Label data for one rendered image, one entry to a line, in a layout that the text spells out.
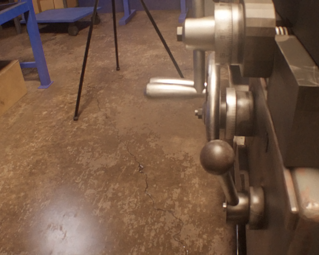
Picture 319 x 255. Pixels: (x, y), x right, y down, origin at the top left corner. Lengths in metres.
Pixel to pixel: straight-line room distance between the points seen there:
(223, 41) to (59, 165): 1.38
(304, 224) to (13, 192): 1.45
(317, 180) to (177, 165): 1.25
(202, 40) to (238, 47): 0.04
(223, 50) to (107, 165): 1.27
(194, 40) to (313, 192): 0.20
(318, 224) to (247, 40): 0.18
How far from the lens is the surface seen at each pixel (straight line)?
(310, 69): 0.26
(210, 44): 0.35
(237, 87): 1.27
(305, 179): 0.26
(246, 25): 0.32
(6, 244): 1.38
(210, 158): 0.29
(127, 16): 4.09
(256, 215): 0.39
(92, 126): 1.86
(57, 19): 3.80
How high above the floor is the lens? 0.97
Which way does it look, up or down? 34 degrees down
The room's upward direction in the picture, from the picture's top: 4 degrees counter-clockwise
